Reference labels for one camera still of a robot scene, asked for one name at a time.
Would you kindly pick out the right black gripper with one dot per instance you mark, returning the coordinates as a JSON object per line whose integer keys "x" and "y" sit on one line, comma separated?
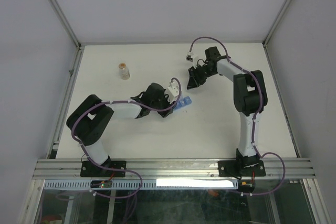
{"x": 195, "y": 81}

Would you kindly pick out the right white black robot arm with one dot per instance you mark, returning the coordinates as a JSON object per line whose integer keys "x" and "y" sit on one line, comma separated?
{"x": 249, "y": 95}

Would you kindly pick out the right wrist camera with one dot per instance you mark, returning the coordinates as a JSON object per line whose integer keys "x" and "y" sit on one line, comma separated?
{"x": 193, "y": 58}

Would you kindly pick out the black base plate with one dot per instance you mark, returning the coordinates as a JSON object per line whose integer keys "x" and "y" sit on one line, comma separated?
{"x": 105, "y": 169}
{"x": 236, "y": 167}

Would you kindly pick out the white slotted cable duct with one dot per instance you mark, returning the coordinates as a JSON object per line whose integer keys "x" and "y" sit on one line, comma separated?
{"x": 146, "y": 184}

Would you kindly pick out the left aluminium frame post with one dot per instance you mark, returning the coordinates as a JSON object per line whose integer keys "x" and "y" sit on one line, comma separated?
{"x": 65, "y": 23}

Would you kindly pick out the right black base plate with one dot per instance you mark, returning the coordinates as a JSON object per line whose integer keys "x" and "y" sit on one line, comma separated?
{"x": 236, "y": 167}

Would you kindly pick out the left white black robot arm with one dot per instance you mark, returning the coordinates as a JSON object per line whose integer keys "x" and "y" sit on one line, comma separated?
{"x": 90, "y": 119}

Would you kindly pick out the aluminium mounting rail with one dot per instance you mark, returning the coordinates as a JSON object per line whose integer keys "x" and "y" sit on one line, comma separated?
{"x": 270, "y": 168}

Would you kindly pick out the clear bottle with orange pills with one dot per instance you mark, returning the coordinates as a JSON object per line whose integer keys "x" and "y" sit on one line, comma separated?
{"x": 124, "y": 71}

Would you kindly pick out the right aluminium frame post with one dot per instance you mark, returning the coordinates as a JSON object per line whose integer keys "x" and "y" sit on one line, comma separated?
{"x": 286, "y": 4}

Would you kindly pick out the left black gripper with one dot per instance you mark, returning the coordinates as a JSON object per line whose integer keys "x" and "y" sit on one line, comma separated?
{"x": 165, "y": 97}

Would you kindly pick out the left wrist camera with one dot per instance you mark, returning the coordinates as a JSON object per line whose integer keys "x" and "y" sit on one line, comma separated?
{"x": 173, "y": 91}

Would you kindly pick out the aluminium frame post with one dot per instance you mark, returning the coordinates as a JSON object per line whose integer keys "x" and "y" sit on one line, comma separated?
{"x": 65, "y": 23}
{"x": 286, "y": 4}

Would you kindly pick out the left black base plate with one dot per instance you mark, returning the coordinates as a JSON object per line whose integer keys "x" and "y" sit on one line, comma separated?
{"x": 105, "y": 169}

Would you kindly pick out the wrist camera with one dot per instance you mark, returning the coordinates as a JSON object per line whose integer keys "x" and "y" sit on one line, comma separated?
{"x": 173, "y": 91}
{"x": 193, "y": 58}

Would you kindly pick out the blue weekly pill organizer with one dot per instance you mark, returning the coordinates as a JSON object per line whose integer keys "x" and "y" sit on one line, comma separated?
{"x": 183, "y": 102}

